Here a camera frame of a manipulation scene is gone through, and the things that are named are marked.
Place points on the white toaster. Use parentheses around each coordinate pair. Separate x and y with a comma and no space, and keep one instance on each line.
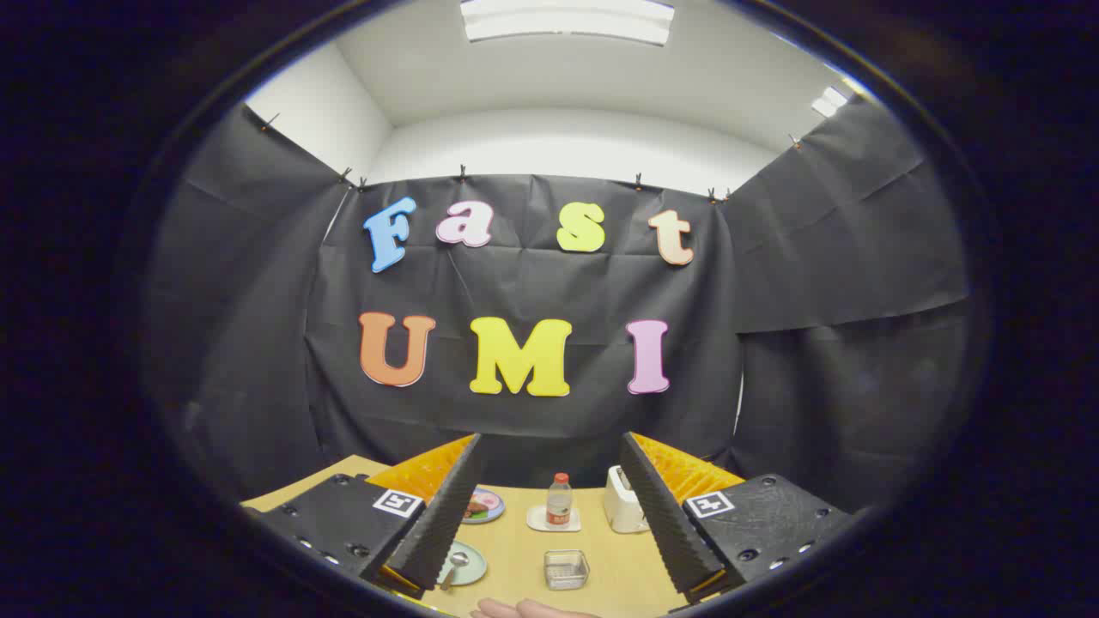
(620,506)

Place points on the small ceiling light panel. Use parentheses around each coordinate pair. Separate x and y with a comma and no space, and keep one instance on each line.
(829,101)

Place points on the pale green plate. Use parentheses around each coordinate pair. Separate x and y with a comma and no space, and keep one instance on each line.
(474,566)

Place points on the clear red-capped water bottle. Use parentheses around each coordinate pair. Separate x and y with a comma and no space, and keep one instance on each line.
(559,502)

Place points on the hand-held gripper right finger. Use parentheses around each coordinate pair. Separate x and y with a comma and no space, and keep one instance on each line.
(665,515)

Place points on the perforated metal cutlery basket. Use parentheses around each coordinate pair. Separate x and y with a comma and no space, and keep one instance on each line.
(567,570)

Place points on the blue plate of food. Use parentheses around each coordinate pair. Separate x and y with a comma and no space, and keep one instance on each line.
(488,508)

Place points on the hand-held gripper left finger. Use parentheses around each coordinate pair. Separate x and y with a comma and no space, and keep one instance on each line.
(438,515)

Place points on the white square coaster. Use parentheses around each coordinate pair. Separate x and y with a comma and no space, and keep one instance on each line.
(537,520)

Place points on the black backdrop cloth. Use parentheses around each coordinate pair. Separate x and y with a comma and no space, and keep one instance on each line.
(816,283)

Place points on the long ceiling light panel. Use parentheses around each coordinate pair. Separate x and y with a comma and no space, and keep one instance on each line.
(567,19)

